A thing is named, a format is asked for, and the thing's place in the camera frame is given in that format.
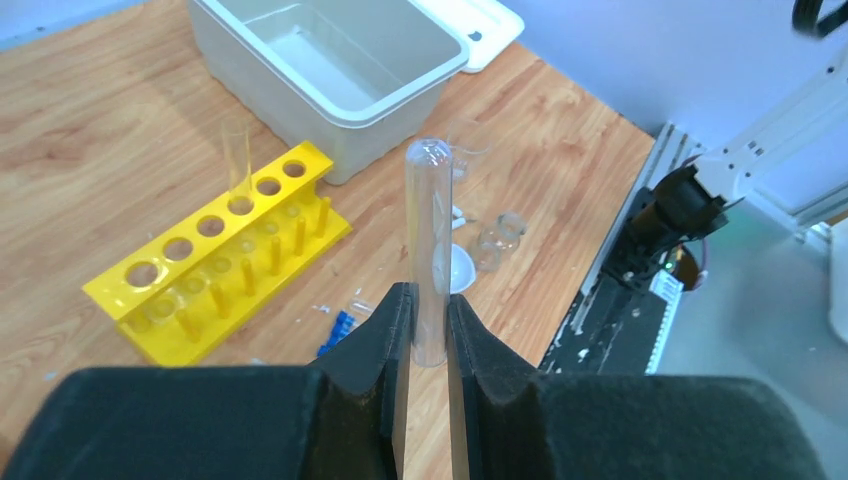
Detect white porcelain evaporating dish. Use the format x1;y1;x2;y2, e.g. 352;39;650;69
432;244;477;294

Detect translucent grey plastic bin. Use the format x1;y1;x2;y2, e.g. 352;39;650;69
187;1;469;185

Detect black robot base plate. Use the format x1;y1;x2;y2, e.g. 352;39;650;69
539;253;683;375

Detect white clay triangle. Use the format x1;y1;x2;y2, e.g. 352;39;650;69
451;205;477;230

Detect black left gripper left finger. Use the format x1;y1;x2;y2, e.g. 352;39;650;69
3;283;414;479

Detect yellow test tube rack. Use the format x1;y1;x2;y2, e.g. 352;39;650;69
83;141;352;367

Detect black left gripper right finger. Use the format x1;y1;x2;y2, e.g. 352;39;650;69
447;295;825;479

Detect clear glass test tube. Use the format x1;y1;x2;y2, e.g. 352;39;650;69
221;117;254;215

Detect blue capped tube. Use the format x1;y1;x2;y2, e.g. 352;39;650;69
316;335;344;358
329;310;357;338

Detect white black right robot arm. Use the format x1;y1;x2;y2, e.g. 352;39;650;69
601;49;847;290

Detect small glass flask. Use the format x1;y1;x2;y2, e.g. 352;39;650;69
471;211;527;272

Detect small clear glass beaker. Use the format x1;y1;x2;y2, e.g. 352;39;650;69
446;118;493;184

